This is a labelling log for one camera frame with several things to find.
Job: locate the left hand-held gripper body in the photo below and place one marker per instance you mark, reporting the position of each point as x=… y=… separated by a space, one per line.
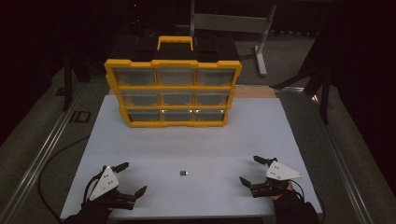
x=106 y=183

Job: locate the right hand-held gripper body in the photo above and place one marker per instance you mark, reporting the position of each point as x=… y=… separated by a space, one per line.
x=280 y=172

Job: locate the small dark screw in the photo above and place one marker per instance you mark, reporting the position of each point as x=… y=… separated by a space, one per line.
x=182 y=173

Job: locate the yellow and black drawer organizer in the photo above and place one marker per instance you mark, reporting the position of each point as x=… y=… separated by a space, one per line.
x=174 y=63

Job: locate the person's right hand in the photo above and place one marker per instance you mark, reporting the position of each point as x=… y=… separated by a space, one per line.
x=288 y=196

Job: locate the person's left hand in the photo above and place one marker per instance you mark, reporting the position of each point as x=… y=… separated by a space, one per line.
x=95 y=207

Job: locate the wooden board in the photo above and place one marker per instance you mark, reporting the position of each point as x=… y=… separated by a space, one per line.
x=253 y=92

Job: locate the black tripod stand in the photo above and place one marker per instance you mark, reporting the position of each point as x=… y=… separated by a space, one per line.
x=323 y=93

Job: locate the grey metal stand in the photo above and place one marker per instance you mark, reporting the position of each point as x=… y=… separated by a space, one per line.
x=230 y=23

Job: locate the aluminium floor rail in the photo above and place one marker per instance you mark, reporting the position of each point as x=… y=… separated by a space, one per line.
x=37 y=161
x=336 y=149

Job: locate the black post stand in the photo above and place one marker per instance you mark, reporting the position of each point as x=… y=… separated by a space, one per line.
x=67 y=84

